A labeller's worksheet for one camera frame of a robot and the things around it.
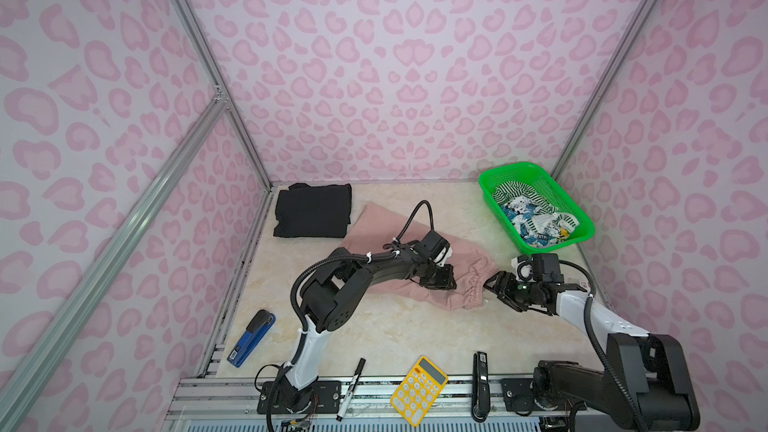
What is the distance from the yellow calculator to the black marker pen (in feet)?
0.33

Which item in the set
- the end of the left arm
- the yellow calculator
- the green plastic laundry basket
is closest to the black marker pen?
the yellow calculator

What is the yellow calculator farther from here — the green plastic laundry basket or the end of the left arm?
the green plastic laundry basket

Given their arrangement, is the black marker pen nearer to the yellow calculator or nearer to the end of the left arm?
the yellow calculator

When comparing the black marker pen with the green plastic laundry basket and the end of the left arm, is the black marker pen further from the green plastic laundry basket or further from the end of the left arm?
Answer: the green plastic laundry basket

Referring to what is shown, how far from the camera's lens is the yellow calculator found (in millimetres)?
719
